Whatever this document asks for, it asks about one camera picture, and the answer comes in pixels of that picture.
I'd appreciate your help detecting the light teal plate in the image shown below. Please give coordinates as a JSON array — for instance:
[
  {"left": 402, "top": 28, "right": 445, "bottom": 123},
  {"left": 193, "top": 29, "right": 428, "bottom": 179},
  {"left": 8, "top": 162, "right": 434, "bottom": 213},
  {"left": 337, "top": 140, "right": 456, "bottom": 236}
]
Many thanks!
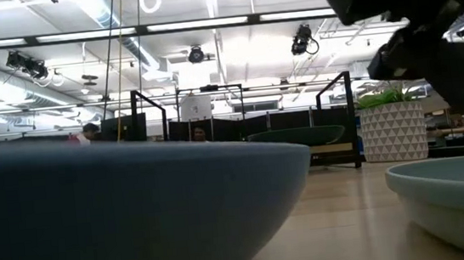
[{"left": 383, "top": 155, "right": 464, "bottom": 260}]

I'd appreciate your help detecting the dark teal plate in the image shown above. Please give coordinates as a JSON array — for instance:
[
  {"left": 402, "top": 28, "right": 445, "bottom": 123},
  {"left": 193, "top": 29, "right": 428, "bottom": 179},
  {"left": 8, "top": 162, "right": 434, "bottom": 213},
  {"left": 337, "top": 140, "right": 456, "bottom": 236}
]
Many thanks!
[{"left": 246, "top": 122, "right": 348, "bottom": 153}]

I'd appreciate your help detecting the bright blue plate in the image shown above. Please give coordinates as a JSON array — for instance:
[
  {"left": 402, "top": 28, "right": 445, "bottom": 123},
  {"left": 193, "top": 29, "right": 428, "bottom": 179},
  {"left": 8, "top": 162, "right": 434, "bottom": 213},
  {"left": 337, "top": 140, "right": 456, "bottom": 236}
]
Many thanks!
[{"left": 0, "top": 108, "right": 323, "bottom": 260}]

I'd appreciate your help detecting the green succulent plant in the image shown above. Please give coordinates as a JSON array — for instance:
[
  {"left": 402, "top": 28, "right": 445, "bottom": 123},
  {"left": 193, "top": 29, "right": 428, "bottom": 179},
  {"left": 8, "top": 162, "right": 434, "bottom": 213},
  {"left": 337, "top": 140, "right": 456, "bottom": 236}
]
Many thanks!
[{"left": 354, "top": 79, "right": 425, "bottom": 111}]

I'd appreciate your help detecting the white triangle-patterned plant pot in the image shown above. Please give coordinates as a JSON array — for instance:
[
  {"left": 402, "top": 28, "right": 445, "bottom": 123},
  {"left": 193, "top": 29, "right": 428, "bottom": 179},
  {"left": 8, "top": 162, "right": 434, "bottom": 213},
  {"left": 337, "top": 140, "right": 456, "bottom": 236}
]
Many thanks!
[{"left": 358, "top": 99, "right": 430, "bottom": 166}]

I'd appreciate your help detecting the black ceiling spotlight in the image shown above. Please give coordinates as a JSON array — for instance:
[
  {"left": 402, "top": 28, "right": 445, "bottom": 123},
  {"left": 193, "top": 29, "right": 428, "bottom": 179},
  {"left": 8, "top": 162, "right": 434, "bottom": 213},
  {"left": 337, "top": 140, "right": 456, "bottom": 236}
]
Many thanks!
[
  {"left": 186, "top": 44, "right": 207, "bottom": 65},
  {"left": 3, "top": 46, "right": 50, "bottom": 83},
  {"left": 288, "top": 22, "right": 321, "bottom": 58}
]

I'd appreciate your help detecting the black room partition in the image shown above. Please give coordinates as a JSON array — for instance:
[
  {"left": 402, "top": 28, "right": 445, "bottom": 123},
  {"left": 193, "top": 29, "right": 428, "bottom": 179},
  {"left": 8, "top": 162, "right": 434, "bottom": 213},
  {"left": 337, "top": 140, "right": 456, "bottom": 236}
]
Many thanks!
[{"left": 167, "top": 103, "right": 361, "bottom": 149}]

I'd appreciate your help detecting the person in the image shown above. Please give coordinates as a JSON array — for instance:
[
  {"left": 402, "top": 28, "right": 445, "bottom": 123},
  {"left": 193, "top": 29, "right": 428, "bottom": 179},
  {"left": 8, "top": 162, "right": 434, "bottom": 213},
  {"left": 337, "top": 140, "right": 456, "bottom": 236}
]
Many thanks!
[
  {"left": 65, "top": 121, "right": 104, "bottom": 149},
  {"left": 191, "top": 125, "right": 209, "bottom": 144}
]

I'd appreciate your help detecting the black overhead beam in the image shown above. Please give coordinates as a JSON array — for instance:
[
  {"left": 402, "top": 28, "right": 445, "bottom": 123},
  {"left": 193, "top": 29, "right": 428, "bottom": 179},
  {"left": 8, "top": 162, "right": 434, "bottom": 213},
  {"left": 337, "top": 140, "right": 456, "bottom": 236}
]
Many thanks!
[{"left": 0, "top": 6, "right": 338, "bottom": 51}]

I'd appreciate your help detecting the black wire dish rack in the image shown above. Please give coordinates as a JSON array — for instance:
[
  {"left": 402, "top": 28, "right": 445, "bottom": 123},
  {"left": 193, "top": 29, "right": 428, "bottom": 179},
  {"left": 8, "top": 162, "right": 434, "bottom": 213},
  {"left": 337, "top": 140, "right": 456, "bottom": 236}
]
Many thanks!
[{"left": 128, "top": 69, "right": 365, "bottom": 191}]

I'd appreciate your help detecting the white hanging ring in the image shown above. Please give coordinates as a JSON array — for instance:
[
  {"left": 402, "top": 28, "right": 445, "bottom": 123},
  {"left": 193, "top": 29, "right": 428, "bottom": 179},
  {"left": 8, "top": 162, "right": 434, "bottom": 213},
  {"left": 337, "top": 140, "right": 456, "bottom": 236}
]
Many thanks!
[{"left": 139, "top": 0, "right": 164, "bottom": 16}]

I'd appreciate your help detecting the yellow hanging cable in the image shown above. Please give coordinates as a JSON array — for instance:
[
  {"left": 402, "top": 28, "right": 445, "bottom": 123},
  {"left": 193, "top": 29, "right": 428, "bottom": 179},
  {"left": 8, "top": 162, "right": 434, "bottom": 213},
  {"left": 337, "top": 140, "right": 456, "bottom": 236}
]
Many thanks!
[{"left": 103, "top": 0, "right": 138, "bottom": 143}]

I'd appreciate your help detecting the black hanging cable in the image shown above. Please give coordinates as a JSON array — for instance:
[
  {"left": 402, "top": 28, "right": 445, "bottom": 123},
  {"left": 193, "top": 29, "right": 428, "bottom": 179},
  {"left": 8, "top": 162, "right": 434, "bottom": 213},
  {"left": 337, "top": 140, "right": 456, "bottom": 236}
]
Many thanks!
[{"left": 91, "top": 0, "right": 128, "bottom": 122}]

